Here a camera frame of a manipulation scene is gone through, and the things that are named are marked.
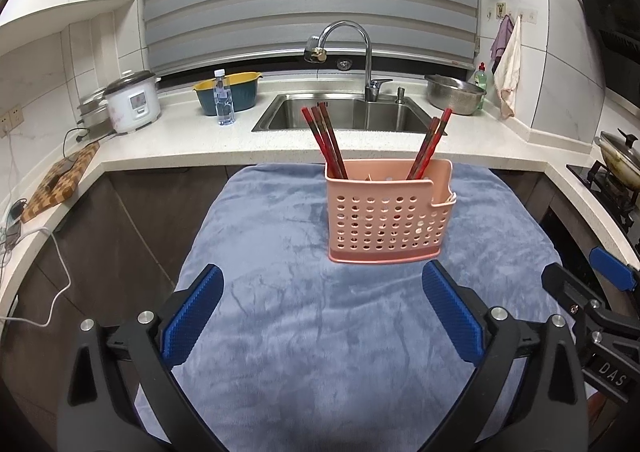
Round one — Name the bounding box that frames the white rice cooker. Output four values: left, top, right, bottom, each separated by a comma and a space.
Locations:
102, 70, 162, 135

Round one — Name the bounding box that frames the chrome gooseneck faucet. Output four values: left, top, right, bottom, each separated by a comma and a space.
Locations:
306, 20, 394, 102

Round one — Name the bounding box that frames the black power cord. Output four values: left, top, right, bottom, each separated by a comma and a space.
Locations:
62, 127, 88, 160

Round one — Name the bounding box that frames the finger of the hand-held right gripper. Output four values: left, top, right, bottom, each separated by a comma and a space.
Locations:
589, 246, 640, 293
541, 262, 640, 348

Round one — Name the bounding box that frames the clear water bottle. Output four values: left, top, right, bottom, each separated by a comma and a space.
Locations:
213, 70, 236, 127

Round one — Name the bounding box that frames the black gas stove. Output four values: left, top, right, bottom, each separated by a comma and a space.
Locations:
566, 159, 640, 235

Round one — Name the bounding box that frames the stainless steel colander bowl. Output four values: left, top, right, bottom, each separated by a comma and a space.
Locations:
424, 74, 488, 117

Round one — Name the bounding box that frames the purple hanging cloth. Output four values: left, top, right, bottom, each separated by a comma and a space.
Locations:
490, 15, 516, 75

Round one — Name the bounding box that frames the white charging cable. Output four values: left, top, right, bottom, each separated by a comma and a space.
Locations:
0, 227, 73, 327

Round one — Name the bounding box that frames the wok with glass lid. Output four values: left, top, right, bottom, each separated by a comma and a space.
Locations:
595, 128, 640, 193

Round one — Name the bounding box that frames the blue-grey plush blanket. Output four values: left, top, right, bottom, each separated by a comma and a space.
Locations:
134, 163, 576, 452

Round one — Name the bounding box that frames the green dish soap bottle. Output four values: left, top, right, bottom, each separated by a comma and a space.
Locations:
474, 62, 488, 111

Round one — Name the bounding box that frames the yellow and green wash basin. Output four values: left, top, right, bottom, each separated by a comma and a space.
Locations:
193, 72, 263, 117

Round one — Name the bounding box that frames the pink perforated utensil basket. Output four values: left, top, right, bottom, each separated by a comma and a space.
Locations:
324, 159, 458, 265

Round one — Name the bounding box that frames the stainless steel sink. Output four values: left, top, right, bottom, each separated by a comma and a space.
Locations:
251, 92, 441, 133

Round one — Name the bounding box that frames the checkered wooden cutting board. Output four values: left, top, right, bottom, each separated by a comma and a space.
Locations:
20, 142, 101, 223

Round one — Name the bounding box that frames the black range hood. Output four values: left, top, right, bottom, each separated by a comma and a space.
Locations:
572, 0, 640, 105

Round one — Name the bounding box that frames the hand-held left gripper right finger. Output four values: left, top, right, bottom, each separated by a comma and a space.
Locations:
421, 260, 601, 452

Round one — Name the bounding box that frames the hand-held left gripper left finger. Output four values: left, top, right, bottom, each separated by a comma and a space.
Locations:
57, 263, 226, 452

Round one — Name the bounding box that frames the steel steamer pot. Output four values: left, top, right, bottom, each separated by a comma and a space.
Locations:
76, 88, 112, 139

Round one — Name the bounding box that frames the white hanging cloth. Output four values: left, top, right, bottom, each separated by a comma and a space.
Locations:
494, 16, 523, 120

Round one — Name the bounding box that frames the dark base cabinet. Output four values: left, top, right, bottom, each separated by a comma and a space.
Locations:
0, 168, 246, 433

